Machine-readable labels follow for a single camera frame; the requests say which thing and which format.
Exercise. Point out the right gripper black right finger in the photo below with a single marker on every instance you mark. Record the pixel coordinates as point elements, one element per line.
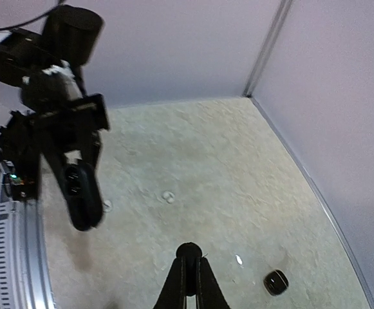
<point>208,292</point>

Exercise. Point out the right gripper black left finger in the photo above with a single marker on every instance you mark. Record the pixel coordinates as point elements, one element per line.
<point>173,293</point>

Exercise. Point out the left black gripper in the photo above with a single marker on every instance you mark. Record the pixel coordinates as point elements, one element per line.
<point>73,126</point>

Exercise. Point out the black earbud charging case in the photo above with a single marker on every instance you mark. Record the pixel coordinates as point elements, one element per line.
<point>82,195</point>

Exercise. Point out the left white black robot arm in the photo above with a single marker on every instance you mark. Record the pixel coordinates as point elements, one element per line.
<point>69,33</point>

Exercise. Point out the small white debris piece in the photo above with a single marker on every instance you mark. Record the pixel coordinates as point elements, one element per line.
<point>239,260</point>

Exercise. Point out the white earbud lower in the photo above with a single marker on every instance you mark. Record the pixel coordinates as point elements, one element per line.
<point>107,206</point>

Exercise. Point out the white earbud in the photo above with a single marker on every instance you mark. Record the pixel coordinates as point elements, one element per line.
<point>168,197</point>
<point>107,206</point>

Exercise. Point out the white earbud upper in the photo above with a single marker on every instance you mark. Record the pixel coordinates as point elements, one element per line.
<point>168,197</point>

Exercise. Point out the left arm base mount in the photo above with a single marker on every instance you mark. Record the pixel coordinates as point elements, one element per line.
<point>20,184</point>

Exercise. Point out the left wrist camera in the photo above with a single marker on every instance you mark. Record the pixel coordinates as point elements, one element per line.
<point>52,86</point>

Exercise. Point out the aluminium front rail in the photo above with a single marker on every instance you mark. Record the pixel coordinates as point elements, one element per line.
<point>24,275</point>

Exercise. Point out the left aluminium frame post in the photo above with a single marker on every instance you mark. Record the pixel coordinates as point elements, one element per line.
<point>267,47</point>

